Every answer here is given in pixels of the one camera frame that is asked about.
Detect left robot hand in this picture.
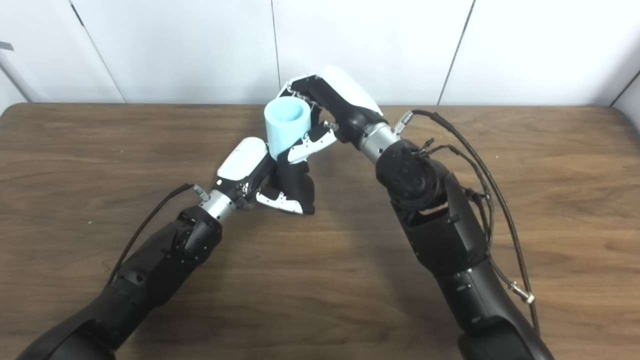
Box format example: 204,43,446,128
216,137,306,216

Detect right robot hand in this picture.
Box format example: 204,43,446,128
276,65,390,165

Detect light-blue hose piece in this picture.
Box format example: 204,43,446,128
263,96,313,162

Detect black funnel-shaped nozzle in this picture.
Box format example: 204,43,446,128
272,150,316,216

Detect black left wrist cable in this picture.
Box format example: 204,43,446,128
106,183,211,286

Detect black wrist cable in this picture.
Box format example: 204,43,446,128
106,183,211,286
392,109,542,336

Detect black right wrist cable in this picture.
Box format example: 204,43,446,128
392,109,542,336

